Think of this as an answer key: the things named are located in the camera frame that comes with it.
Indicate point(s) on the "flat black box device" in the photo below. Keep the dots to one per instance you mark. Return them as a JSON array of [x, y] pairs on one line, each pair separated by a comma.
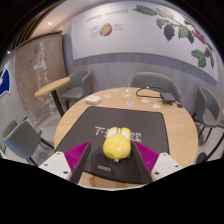
[[167, 97]]

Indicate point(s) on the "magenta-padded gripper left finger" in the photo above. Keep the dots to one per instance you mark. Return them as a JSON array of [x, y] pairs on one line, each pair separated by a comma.
[[58, 163]]

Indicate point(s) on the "white coffee cherry wall mural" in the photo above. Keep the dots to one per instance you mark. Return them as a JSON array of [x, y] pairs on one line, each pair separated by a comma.
[[140, 36]]

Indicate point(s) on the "blue and white wall sign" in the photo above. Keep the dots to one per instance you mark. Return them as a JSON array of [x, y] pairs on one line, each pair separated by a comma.
[[4, 80]]

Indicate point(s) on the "grey chair with rounded back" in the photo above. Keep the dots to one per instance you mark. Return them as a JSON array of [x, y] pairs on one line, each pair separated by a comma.
[[153, 80], [21, 140], [78, 86], [208, 106]]

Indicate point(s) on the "brown printed wall panel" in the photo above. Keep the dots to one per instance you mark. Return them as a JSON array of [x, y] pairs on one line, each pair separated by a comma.
[[36, 76]]

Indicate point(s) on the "black printed mouse pad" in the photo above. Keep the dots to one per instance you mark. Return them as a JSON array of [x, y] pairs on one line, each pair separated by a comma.
[[100, 121]]

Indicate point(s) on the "small white card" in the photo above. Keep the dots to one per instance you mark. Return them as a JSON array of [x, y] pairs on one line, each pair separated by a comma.
[[156, 105], [130, 103], [145, 100], [126, 95], [107, 96]]

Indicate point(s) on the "small white box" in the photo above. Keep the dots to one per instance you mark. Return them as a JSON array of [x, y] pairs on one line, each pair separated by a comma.
[[92, 99]]

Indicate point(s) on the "yellow computer mouse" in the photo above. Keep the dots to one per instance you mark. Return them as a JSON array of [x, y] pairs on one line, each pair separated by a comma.
[[116, 146]]

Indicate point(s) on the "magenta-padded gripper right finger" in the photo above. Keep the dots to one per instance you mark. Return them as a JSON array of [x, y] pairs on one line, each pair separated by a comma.
[[163, 164]]

